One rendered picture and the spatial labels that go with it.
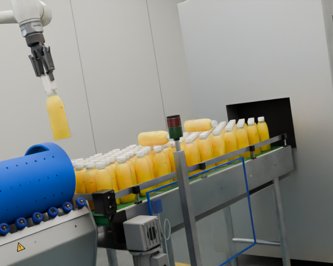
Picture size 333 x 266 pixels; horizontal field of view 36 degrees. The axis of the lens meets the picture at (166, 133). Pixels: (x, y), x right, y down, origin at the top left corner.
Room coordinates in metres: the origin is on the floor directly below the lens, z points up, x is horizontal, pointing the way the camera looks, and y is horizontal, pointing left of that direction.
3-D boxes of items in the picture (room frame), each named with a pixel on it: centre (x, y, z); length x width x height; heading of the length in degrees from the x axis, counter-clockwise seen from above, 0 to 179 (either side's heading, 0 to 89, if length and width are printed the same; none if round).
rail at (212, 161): (2.76, -0.25, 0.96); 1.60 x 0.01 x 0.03; 139
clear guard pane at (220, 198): (2.53, -0.14, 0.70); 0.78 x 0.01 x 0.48; 139
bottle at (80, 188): (2.33, 0.41, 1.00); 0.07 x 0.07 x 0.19
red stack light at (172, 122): (2.28, -0.04, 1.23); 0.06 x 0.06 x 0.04
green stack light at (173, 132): (2.28, -0.04, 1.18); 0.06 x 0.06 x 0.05
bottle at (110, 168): (2.31, 0.29, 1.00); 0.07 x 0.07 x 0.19
